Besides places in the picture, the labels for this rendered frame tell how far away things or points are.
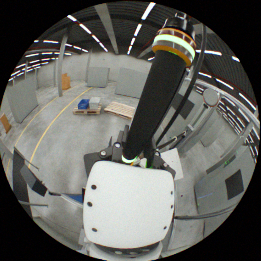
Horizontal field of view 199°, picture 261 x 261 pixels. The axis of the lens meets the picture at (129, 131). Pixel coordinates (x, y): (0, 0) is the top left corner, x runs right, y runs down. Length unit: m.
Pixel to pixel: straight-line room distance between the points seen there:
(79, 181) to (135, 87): 5.74
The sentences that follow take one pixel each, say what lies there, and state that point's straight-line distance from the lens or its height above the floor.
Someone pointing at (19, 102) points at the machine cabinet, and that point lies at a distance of 6.14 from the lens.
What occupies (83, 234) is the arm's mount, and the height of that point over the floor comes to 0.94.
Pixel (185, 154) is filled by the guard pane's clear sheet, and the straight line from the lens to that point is 0.96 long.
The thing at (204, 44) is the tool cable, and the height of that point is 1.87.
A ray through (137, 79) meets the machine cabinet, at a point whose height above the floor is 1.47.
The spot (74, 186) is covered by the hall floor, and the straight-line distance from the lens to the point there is 1.88.
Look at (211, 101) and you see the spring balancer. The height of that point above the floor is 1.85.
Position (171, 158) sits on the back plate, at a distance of 0.65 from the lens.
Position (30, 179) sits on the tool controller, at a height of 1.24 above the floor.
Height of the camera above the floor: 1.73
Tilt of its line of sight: 42 degrees down
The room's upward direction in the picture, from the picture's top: 19 degrees clockwise
